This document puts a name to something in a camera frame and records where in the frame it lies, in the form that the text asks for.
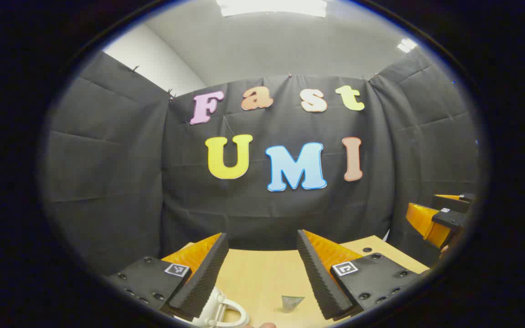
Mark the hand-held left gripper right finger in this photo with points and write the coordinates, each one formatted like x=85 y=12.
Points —
x=317 y=278

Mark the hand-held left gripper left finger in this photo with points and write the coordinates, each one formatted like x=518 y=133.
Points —
x=203 y=278

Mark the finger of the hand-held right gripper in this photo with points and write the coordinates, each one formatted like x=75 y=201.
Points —
x=454 y=203
x=449 y=219

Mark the white suitcase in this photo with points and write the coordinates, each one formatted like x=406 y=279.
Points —
x=212 y=305

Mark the wide white green tube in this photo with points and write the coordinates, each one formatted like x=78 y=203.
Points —
x=292 y=302

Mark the black backdrop cloth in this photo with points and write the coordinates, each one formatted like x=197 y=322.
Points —
x=244 y=209

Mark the ceiling light panel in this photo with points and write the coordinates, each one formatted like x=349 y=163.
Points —
x=407 y=45

